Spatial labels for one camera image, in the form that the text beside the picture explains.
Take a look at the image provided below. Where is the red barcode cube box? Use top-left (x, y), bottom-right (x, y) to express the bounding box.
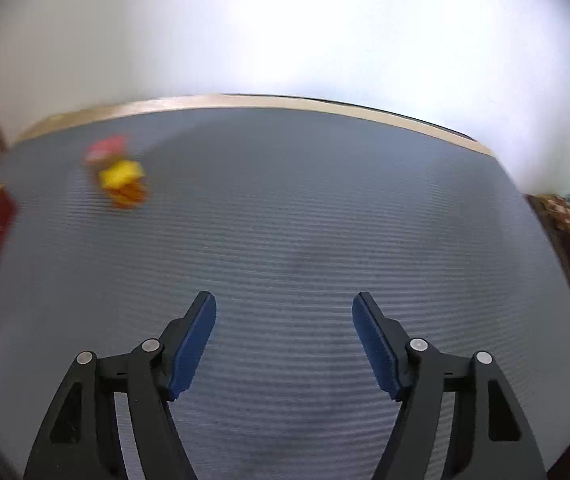
top-left (84, 134), bottom-right (128, 167)

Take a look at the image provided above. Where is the yellow red striped box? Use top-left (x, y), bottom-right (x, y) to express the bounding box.
top-left (98, 159), bottom-right (147, 209)

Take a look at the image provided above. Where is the grey honeycomb table mat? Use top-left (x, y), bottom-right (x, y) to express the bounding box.
top-left (0, 108), bottom-right (570, 479)

